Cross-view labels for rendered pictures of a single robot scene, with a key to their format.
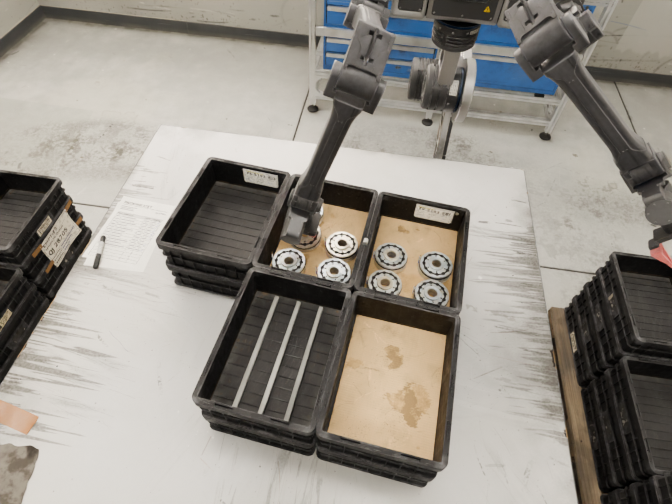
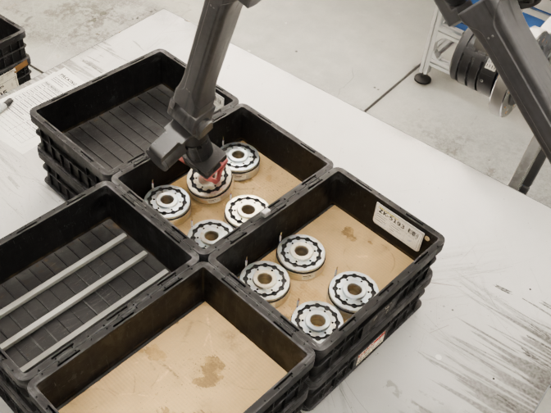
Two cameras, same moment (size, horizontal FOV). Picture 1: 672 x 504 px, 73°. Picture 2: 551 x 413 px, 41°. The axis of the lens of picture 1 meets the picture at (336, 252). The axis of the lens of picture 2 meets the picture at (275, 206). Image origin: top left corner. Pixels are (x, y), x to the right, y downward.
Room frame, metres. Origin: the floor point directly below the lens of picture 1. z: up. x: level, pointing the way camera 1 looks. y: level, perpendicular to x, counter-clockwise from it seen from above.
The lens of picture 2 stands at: (-0.07, -0.60, 2.02)
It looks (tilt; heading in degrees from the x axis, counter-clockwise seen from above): 46 degrees down; 28
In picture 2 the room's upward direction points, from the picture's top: 6 degrees clockwise
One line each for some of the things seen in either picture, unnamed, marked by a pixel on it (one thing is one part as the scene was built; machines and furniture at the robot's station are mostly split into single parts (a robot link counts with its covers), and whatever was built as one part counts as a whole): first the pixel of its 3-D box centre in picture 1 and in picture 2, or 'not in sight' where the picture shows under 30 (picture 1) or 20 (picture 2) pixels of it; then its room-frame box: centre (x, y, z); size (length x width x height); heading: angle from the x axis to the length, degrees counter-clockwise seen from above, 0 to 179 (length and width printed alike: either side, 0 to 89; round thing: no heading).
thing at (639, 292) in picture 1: (630, 326); not in sight; (0.94, -1.23, 0.37); 0.40 x 0.30 x 0.45; 175
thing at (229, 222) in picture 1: (230, 218); (138, 126); (0.96, 0.35, 0.87); 0.40 x 0.30 x 0.11; 169
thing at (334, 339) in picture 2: (415, 248); (329, 251); (0.84, -0.24, 0.92); 0.40 x 0.30 x 0.02; 169
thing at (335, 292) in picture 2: (436, 264); (353, 291); (0.83, -0.31, 0.86); 0.10 x 0.10 x 0.01
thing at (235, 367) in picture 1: (279, 351); (74, 288); (0.51, 0.13, 0.87); 0.40 x 0.30 x 0.11; 169
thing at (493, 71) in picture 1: (512, 47); not in sight; (2.69, -0.99, 0.60); 0.72 x 0.03 x 0.56; 85
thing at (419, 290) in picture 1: (431, 294); (317, 322); (0.72, -0.29, 0.86); 0.10 x 0.10 x 0.01
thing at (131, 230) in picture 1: (129, 231); (42, 106); (1.01, 0.75, 0.70); 0.33 x 0.23 x 0.01; 175
